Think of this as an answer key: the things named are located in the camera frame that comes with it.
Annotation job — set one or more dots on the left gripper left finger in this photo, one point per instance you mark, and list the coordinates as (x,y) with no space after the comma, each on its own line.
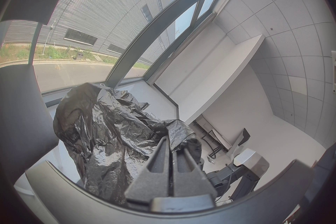
(157,178)

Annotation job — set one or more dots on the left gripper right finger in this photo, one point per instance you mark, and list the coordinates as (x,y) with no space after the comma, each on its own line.
(189,181)

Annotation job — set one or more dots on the black plastic bag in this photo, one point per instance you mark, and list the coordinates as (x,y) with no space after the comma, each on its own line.
(105,125)

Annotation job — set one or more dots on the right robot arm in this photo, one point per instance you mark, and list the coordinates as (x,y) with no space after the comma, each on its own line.
(249,162)

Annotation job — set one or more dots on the black metal rack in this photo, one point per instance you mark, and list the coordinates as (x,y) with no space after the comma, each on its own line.
(210,139)

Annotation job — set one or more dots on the window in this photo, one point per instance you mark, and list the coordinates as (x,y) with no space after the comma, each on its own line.
(136,55)

